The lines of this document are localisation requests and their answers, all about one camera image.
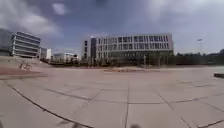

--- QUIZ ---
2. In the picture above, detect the large white grid-front building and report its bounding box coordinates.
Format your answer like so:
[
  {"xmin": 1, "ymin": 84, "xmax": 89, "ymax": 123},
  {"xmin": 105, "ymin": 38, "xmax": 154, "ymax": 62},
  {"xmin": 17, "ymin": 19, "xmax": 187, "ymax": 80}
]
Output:
[{"xmin": 81, "ymin": 32, "xmax": 175, "ymax": 66}]

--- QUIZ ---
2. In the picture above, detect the grey paved plaza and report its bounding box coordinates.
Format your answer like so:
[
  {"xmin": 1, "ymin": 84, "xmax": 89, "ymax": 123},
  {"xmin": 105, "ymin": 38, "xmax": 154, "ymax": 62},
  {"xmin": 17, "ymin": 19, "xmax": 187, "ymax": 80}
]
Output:
[{"xmin": 0, "ymin": 66, "xmax": 224, "ymax": 128}]

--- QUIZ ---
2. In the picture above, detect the low white building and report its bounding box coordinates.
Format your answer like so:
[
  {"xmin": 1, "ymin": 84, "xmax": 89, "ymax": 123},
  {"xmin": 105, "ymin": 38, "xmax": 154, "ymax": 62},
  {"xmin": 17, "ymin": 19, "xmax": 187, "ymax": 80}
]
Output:
[{"xmin": 40, "ymin": 47, "xmax": 80, "ymax": 64}]

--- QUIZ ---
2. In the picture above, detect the row of dark trees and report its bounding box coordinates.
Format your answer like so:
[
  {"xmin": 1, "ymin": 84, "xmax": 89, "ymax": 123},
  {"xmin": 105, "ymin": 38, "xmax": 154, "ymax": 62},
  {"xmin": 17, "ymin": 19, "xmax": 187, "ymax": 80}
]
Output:
[{"xmin": 79, "ymin": 49, "xmax": 224, "ymax": 67}]

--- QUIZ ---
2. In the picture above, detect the bicycle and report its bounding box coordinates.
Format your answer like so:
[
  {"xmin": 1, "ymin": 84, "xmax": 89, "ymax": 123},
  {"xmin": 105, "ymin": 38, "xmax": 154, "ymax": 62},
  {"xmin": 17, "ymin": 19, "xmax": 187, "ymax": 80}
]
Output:
[{"xmin": 18, "ymin": 62, "xmax": 33, "ymax": 71}]

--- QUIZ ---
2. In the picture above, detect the light pole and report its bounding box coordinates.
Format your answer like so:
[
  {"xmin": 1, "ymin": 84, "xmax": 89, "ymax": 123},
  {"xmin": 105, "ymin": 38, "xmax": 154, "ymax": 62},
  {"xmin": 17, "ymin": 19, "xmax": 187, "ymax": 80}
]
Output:
[{"xmin": 196, "ymin": 38, "xmax": 204, "ymax": 56}]

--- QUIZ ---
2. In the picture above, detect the grey banded building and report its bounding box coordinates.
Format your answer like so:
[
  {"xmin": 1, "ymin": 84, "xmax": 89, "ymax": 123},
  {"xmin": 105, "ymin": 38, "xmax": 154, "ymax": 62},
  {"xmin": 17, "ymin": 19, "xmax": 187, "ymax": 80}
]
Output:
[{"xmin": 0, "ymin": 28, "xmax": 42, "ymax": 60}]

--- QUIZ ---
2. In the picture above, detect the dark low bench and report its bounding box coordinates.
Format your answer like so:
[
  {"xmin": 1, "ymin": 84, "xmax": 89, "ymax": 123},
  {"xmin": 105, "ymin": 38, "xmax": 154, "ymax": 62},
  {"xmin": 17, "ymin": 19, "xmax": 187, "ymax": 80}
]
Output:
[{"xmin": 213, "ymin": 72, "xmax": 224, "ymax": 79}]

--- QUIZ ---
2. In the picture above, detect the pale sloped wall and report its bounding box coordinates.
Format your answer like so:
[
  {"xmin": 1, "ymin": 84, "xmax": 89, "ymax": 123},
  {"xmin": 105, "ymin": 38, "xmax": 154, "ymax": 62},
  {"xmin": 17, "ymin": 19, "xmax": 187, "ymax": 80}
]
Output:
[{"xmin": 0, "ymin": 55, "xmax": 53, "ymax": 70}]

